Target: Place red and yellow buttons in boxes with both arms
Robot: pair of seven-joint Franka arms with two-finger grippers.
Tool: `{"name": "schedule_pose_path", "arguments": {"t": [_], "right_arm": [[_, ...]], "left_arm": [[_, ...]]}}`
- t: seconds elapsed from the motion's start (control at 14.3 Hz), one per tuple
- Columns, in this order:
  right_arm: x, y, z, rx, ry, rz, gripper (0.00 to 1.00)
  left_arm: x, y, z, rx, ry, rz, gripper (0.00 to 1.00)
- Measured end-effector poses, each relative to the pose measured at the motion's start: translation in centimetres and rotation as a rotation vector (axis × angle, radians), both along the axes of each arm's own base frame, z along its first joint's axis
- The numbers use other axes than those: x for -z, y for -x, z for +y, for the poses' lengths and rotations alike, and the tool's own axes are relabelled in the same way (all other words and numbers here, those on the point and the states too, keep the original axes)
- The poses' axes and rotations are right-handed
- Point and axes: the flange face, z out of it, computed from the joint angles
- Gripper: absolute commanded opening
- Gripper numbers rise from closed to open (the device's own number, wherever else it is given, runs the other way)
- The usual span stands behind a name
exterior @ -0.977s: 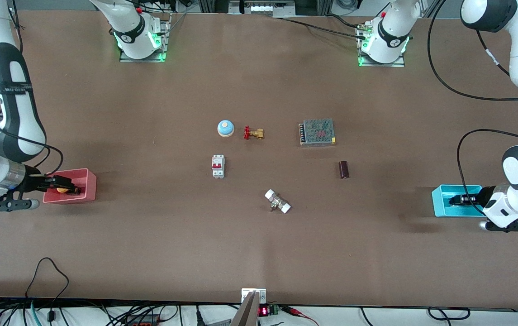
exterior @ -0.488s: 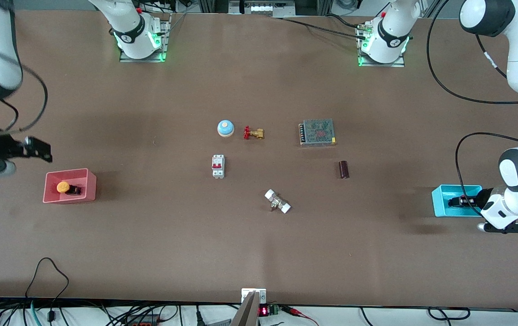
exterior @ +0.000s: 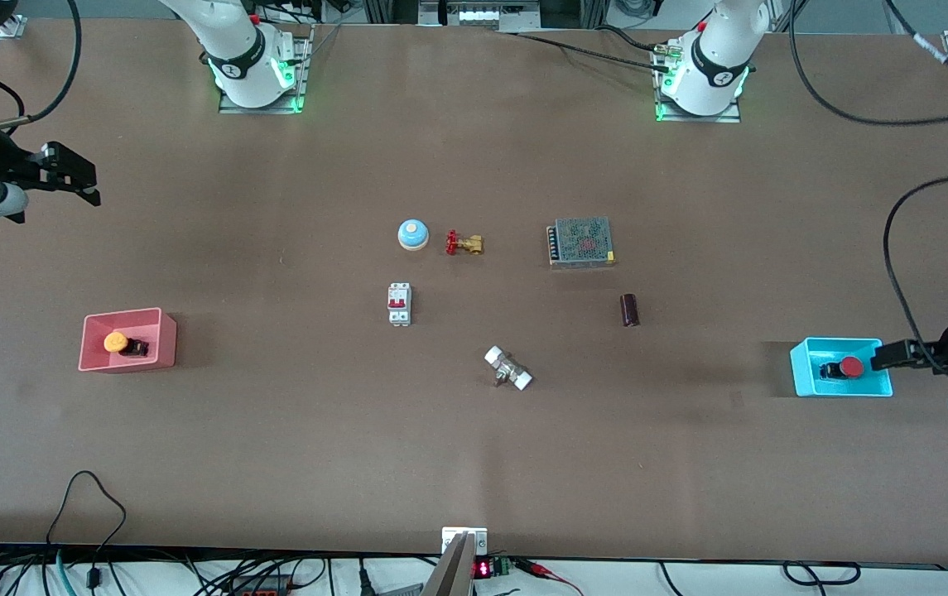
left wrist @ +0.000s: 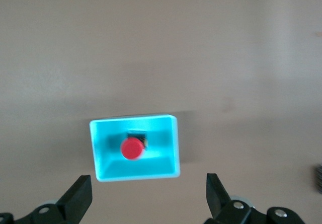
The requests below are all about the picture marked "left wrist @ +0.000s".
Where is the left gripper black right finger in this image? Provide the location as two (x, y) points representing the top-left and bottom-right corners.
(203, 173), (254, 224)

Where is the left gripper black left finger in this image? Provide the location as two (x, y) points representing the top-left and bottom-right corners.
(15, 174), (93, 224)

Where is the red push button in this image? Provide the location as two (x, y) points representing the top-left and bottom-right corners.
(120, 130), (149, 162)

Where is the cyan plastic box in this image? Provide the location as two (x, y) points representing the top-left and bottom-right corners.
(89, 113), (182, 183)

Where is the dark cylindrical capacitor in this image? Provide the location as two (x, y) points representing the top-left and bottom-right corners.
(313, 164), (322, 195)

